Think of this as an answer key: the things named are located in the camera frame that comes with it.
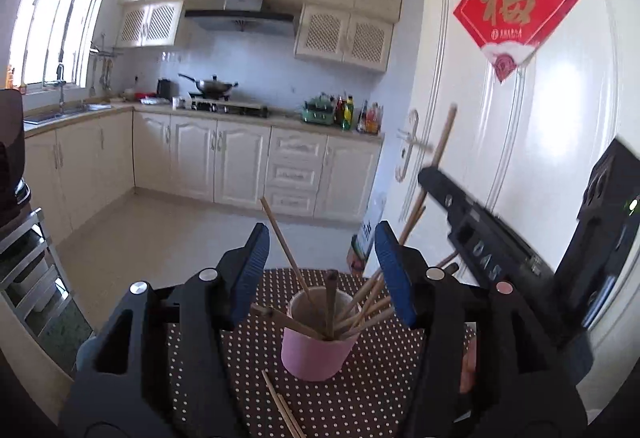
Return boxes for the white door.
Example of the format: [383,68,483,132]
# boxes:
[385,0,640,419]

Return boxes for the kitchen window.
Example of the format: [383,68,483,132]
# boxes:
[10,0,118,91]

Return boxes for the white printed bag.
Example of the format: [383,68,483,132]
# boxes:
[346,195,388,275]

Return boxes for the cream base cabinets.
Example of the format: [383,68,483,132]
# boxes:
[22,105,385,249]

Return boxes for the green countertop appliance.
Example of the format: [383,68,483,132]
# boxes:
[301,96,337,126]

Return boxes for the wall utensil rack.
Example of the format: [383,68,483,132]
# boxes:
[90,34,123,96]

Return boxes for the red diamond wall poster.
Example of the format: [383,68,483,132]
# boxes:
[453,0,584,83]

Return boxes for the bunch of wooden chopsticks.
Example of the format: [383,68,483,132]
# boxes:
[249,197,460,341]

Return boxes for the black range hood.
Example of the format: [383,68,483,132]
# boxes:
[184,0,296,37]

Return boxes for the light wooden chopstick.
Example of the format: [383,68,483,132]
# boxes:
[276,392,307,438]
[261,369,297,438]
[397,104,458,246]

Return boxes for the dark brown chopstick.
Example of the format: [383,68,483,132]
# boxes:
[325,269,340,339]

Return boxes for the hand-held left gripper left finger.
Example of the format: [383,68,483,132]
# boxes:
[57,222,271,438]

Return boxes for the steel sink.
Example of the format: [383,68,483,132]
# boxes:
[24,102,113,125]

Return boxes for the brown polka dot tablecloth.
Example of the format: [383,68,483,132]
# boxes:
[160,268,476,438]

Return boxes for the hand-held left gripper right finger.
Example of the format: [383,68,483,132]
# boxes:
[374,220,588,438]

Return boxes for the steel wok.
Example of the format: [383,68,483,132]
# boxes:
[178,74,239,99]

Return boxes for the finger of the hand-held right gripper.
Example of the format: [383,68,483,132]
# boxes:
[417,166,556,291]

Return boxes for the silver door handle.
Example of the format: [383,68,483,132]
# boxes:
[395,108,436,183]

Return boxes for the black gas stove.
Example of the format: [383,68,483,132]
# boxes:
[189,96,271,119]

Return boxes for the metal shelf rack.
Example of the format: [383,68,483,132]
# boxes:
[0,208,93,359]

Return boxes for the black kitchen appliance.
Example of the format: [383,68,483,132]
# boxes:
[0,88,32,219]

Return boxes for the wide lattice door cabinet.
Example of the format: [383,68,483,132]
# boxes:
[294,4,395,72]

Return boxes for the cluster of condiment bottles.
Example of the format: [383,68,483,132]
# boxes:
[336,94,385,135]

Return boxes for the pink cup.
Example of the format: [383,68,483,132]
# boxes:
[281,286,360,381]

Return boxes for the small lattice door cabinet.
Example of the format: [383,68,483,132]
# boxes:
[116,0,183,49]

